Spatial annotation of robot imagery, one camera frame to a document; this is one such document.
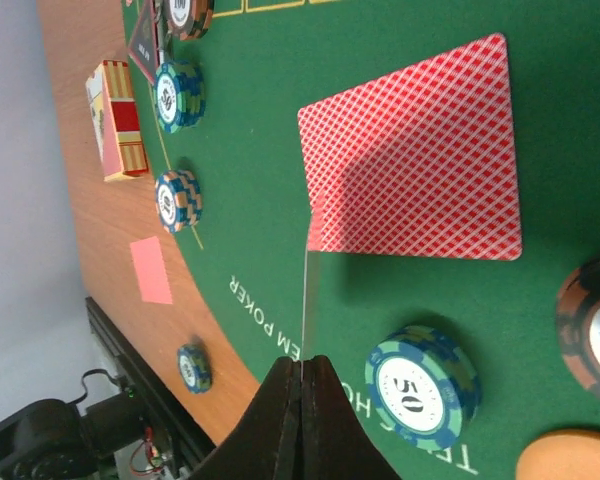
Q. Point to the blue white chip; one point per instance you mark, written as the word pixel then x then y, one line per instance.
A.
pixel 178 200

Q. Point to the orange card box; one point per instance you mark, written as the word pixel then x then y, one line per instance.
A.
pixel 116 123

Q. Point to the orange round blind button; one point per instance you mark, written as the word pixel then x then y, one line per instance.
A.
pixel 561 454

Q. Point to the teal poker chip stack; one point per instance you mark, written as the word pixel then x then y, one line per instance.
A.
pixel 194 368

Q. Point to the black triangular dealer button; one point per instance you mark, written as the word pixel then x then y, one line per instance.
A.
pixel 149 42

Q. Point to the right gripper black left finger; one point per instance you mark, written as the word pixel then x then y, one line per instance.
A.
pixel 263 445

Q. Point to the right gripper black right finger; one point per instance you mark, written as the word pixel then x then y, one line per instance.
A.
pixel 334 444

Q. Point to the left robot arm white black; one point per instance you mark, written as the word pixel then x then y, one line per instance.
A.
pixel 54 439

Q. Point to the red card bottom mat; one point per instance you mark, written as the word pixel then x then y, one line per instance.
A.
pixel 419 162

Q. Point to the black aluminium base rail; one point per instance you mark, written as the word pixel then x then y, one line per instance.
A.
pixel 176 433

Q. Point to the red card being drawn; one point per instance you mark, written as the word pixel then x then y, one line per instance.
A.
pixel 311 274

